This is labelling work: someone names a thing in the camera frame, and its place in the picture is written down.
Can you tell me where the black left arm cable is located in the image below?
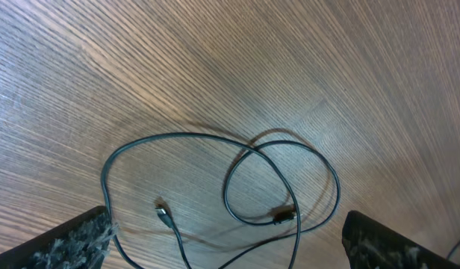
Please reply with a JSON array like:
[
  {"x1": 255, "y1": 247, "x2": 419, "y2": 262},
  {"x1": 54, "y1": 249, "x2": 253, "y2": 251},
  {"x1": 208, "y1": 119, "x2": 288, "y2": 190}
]
[{"x1": 445, "y1": 231, "x2": 460, "y2": 269}]

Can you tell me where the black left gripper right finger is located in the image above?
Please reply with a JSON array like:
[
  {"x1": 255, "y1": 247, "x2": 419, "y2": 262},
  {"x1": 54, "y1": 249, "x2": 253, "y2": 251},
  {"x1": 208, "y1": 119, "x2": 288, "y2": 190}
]
[{"x1": 342, "y1": 211, "x2": 460, "y2": 269}]

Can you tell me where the black cable bundle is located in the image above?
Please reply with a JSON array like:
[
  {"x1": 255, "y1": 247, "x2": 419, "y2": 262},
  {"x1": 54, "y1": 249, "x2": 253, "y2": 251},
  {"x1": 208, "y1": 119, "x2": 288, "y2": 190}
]
[{"x1": 100, "y1": 132, "x2": 342, "y2": 269}]

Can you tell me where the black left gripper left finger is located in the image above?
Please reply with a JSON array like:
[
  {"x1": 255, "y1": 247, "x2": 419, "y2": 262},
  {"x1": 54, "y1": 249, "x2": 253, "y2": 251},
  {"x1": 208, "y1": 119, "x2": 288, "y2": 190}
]
[{"x1": 0, "y1": 205, "x2": 117, "y2": 269}]

